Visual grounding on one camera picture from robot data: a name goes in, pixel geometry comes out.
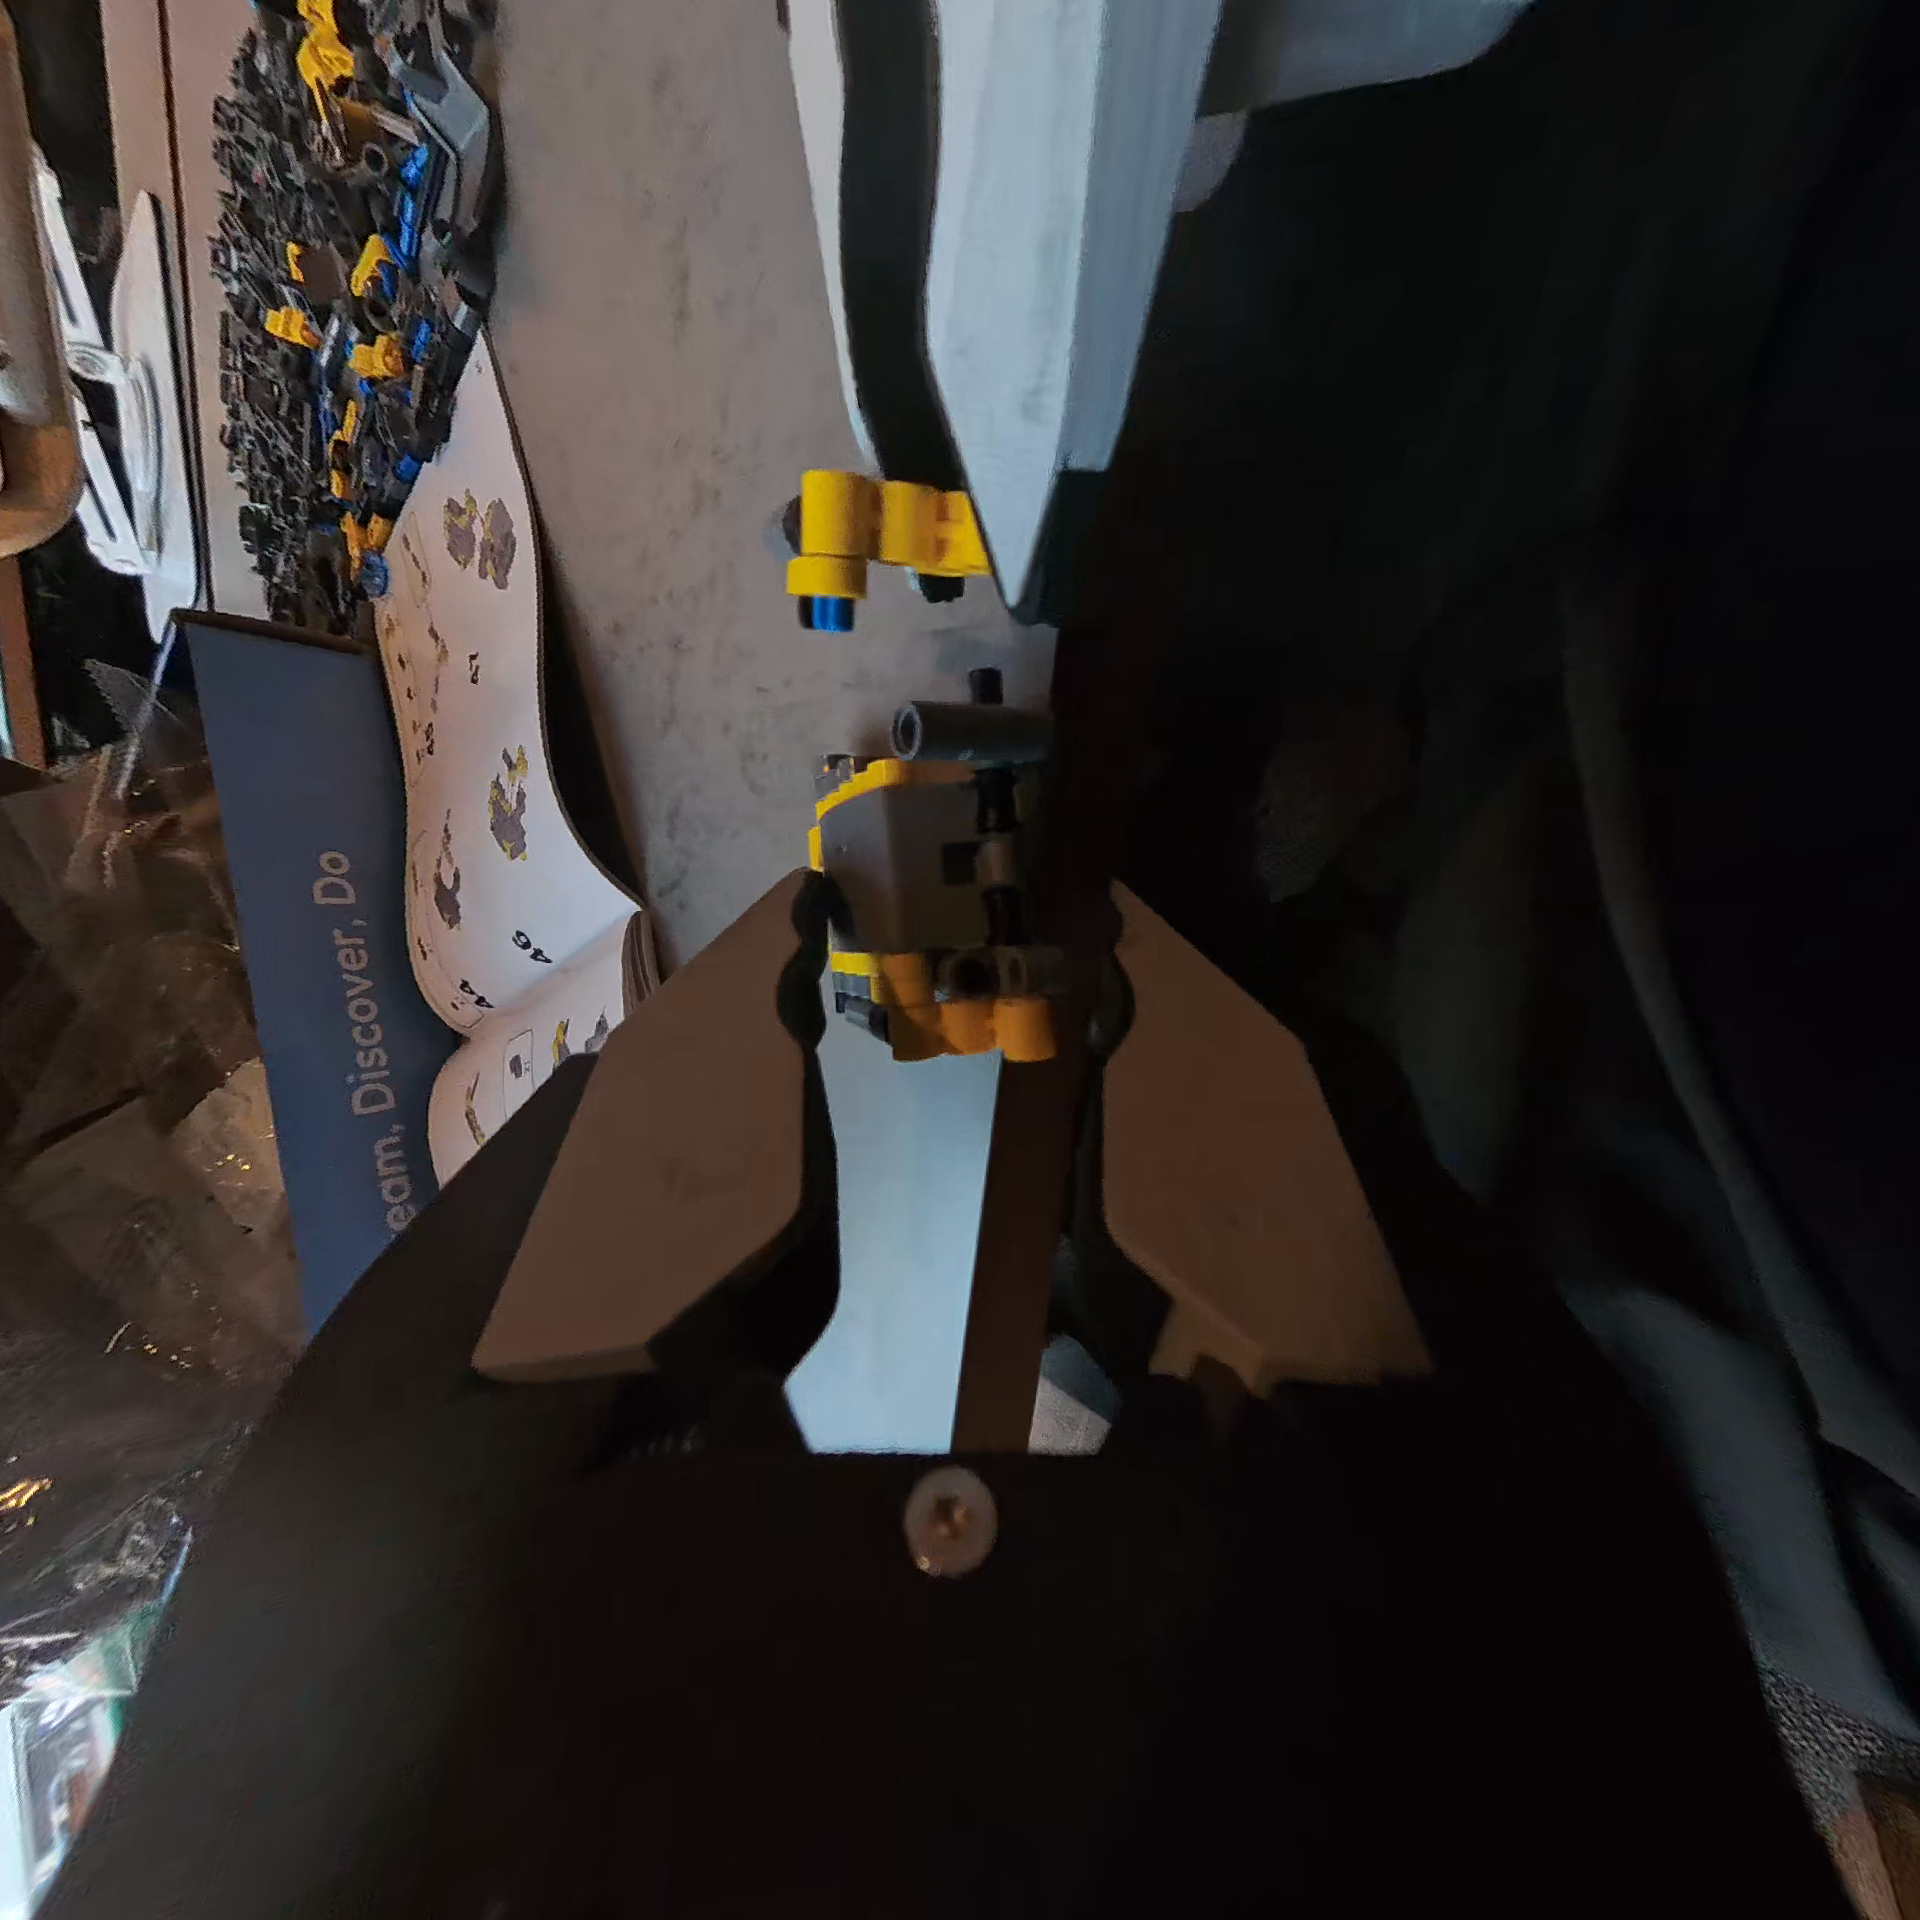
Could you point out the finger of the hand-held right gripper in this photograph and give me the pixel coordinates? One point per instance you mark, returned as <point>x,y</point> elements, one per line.
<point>1066,224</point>
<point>826,149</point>

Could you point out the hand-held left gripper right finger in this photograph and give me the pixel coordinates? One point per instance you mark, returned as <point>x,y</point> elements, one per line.
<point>1260,1200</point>

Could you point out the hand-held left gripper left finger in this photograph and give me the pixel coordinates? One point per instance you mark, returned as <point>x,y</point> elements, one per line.
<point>661,1200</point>

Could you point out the yellow brick beam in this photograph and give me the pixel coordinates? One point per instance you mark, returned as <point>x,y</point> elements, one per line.
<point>836,524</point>

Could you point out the yellow grey brick assembly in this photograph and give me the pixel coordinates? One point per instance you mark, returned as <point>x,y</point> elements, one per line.
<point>914,855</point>

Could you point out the blue brick pin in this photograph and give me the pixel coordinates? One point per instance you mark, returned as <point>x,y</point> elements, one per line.
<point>827,610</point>

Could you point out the grey desk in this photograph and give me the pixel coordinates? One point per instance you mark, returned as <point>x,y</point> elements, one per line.
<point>674,376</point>

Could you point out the open instruction booklet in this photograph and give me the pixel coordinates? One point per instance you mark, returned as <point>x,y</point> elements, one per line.
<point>480,780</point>

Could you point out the pile of loose brick pieces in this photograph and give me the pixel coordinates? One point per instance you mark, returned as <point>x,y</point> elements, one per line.
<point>346,330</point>

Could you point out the crumpled clear plastic bag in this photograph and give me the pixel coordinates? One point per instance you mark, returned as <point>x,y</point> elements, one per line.
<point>120,1126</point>

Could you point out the person's body in black clothing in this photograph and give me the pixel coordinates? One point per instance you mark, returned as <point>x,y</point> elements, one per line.
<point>1576,750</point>

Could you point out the wooden book stand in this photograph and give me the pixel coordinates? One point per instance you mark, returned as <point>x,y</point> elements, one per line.
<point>105,376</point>

